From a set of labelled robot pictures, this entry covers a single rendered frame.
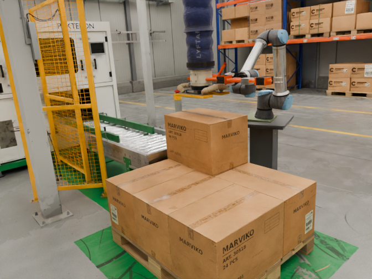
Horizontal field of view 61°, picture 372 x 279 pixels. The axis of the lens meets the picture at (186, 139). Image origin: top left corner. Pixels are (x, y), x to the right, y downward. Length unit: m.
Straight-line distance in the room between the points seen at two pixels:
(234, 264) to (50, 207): 2.01
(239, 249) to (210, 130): 0.89
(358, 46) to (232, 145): 8.75
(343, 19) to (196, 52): 7.51
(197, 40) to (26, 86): 1.50
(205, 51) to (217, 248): 1.46
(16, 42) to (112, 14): 9.92
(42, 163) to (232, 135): 1.74
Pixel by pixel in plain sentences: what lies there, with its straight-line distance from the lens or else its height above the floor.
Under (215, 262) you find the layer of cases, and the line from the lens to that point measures 1.71.
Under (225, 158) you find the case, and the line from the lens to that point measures 2.44.
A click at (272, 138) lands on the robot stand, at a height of 0.58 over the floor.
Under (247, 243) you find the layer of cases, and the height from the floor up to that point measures 0.42.
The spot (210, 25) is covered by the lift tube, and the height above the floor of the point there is 1.63.
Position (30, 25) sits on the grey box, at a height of 1.74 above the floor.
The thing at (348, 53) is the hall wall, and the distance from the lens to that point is 11.02.
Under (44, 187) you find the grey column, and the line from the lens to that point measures 3.21.
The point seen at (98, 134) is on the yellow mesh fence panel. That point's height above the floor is 0.70.
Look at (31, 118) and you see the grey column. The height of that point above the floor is 0.98.
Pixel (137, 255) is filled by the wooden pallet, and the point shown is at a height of 0.02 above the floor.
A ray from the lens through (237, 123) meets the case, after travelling 2.46.
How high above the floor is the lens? 1.46
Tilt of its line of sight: 16 degrees down
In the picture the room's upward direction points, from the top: 4 degrees counter-clockwise
